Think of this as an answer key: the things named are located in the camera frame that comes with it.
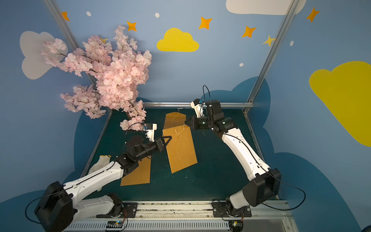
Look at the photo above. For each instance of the right side table rail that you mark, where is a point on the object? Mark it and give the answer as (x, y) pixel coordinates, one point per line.
(254, 138)

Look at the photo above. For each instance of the right round circuit board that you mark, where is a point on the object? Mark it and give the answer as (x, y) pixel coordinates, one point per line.
(235, 226)

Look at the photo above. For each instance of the white work glove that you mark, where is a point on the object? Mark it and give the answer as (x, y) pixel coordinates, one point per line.
(103, 161)

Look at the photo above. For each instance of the pink artificial blossom tree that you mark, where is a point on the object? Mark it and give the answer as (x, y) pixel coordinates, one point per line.
(118, 73)

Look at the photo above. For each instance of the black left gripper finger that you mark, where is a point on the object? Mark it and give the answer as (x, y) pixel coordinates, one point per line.
(166, 137)
(166, 141)

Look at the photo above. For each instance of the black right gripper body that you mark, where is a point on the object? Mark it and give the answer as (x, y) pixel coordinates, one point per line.
(192, 122)

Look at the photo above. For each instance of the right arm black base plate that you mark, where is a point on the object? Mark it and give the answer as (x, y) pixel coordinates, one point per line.
(225, 209)

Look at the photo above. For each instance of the diagonal aluminium bar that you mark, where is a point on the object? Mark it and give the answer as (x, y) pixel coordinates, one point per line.
(282, 31)
(62, 23)

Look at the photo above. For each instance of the right diagonal aluminium bar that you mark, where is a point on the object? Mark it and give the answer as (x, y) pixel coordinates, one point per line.
(282, 31)

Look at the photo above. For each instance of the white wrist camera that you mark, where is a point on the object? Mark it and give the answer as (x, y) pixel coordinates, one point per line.
(150, 129)
(197, 105)

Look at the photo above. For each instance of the left diagonal aluminium bar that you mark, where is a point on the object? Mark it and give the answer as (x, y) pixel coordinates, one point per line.
(62, 23)

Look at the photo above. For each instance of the aluminium front mounting rail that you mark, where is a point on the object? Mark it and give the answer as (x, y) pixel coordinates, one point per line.
(192, 216)

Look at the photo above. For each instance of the back horizontal aluminium bar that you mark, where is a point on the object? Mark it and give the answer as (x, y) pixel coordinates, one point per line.
(233, 105)

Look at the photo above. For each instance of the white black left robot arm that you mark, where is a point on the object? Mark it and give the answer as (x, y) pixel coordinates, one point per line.
(61, 204)

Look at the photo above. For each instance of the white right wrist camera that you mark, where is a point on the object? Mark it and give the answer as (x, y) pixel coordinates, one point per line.
(197, 105)

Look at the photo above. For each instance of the table rail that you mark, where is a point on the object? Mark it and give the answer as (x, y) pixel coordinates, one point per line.
(254, 138)
(87, 137)

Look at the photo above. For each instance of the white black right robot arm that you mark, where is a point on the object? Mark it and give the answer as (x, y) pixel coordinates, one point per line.
(264, 182)

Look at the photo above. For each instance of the kraft paper file bag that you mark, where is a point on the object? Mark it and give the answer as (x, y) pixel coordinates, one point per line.
(174, 119)
(181, 151)
(141, 175)

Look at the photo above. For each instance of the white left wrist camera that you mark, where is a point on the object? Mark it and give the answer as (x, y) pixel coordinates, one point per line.
(150, 129)

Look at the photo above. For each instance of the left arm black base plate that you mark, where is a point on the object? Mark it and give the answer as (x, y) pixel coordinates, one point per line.
(121, 210)

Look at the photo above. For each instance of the left green circuit board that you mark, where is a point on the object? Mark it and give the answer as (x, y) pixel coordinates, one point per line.
(114, 226)

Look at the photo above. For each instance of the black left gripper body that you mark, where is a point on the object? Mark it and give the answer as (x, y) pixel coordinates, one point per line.
(159, 144)

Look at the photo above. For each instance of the left side table rail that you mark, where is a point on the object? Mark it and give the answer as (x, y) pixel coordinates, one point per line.
(87, 137)

